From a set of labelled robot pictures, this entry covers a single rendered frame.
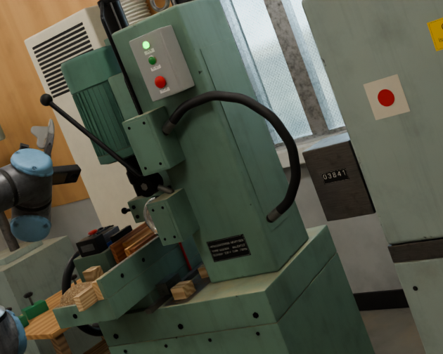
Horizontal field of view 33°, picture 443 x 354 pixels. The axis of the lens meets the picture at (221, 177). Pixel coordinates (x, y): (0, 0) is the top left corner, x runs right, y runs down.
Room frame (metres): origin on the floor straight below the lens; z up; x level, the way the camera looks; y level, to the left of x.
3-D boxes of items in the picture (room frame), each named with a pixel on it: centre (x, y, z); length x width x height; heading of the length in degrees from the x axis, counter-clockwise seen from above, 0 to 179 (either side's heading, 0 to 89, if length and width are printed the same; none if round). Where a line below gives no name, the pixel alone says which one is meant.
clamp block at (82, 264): (2.23, 0.41, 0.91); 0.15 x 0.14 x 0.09; 147
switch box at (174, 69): (1.88, 0.04, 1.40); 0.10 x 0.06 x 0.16; 57
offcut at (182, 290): (1.97, 0.21, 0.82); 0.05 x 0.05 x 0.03; 51
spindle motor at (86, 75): (2.17, 0.22, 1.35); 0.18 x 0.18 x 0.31
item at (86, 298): (2.11, 0.27, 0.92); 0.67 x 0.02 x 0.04; 147
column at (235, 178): (2.01, -0.02, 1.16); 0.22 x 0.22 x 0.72; 57
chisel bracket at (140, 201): (2.16, 0.21, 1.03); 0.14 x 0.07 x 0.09; 57
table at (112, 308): (2.18, 0.34, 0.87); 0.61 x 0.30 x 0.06; 147
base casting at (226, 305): (2.10, 0.12, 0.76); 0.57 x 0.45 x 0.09; 57
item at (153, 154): (1.92, 0.13, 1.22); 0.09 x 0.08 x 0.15; 57
